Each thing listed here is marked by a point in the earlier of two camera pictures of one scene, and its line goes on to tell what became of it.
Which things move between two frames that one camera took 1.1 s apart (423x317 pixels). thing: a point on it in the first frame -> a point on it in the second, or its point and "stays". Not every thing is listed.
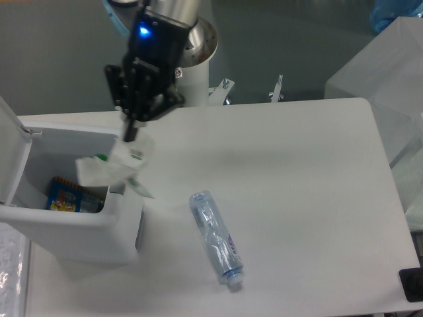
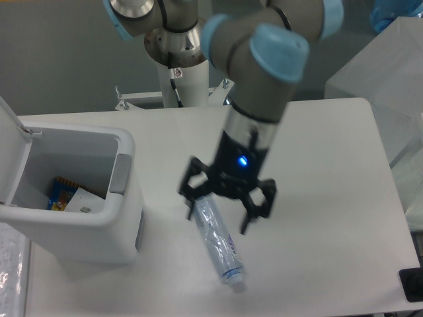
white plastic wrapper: [122, 165] -> [84, 201]
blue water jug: [383, 12] stays
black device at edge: [412, 279] stays
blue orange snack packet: [64, 195] stays
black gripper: [145, 84] -> [238, 166]
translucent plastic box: [388, 73] stays
